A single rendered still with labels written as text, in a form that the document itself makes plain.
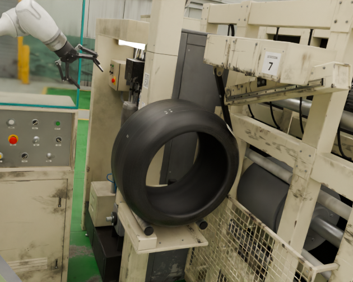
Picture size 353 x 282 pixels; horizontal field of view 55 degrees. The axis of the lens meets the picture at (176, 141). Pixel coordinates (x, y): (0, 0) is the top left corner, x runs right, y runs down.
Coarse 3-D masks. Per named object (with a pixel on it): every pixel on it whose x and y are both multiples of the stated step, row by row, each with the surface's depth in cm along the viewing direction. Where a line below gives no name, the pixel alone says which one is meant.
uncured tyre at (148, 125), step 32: (128, 128) 148; (160, 128) 137; (192, 128) 141; (224, 128) 149; (128, 160) 138; (224, 160) 172; (128, 192) 142; (160, 192) 178; (192, 192) 181; (224, 192) 159; (160, 224) 153
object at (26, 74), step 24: (0, 0) 165; (48, 0) 173; (72, 0) 177; (72, 24) 181; (0, 48) 171; (24, 48) 176; (0, 72) 175; (24, 72) 179; (48, 72) 184; (72, 72) 189; (0, 96) 178; (24, 96) 183; (48, 96) 188; (72, 96) 193
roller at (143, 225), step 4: (132, 212) 168; (136, 216) 162; (140, 220) 158; (144, 220) 156; (140, 224) 156; (144, 224) 154; (148, 224) 154; (144, 228) 152; (148, 228) 151; (152, 228) 153; (144, 232) 152; (148, 232) 152; (152, 232) 153
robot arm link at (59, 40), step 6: (60, 30) 141; (54, 36) 138; (60, 36) 140; (42, 42) 140; (48, 42) 138; (54, 42) 139; (60, 42) 140; (48, 48) 142; (54, 48) 141; (60, 48) 143
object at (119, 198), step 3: (153, 186) 187; (156, 186) 187; (159, 186) 188; (117, 189) 179; (117, 192) 179; (117, 195) 179; (120, 195) 180; (117, 198) 180; (120, 198) 180; (123, 198) 181; (117, 201) 180; (120, 201) 181; (123, 201) 182; (117, 204) 181
